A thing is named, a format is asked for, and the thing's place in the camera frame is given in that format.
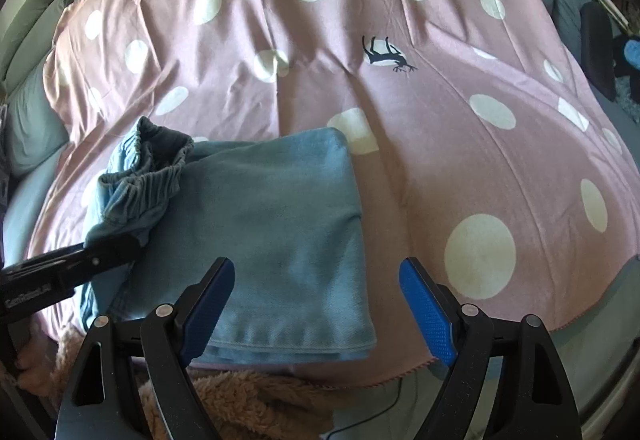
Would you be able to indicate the grey ribbed pillow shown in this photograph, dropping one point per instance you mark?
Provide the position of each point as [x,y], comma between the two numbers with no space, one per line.
[35,130]

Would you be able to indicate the brown fleece garment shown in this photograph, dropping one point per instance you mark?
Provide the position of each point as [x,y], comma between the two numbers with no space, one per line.
[250,407]

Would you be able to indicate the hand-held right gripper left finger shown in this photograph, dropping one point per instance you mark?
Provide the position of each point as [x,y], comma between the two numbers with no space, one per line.
[210,315]

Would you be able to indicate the pink polka dot blanket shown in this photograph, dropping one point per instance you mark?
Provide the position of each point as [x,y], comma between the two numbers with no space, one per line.
[400,145]

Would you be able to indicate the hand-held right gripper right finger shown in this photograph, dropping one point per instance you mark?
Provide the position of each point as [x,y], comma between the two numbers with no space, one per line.
[430,315]

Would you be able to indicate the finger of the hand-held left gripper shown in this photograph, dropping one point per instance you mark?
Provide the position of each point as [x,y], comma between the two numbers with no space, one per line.
[105,257]

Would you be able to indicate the light blue denim pants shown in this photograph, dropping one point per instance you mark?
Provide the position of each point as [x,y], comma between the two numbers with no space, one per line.
[280,230]

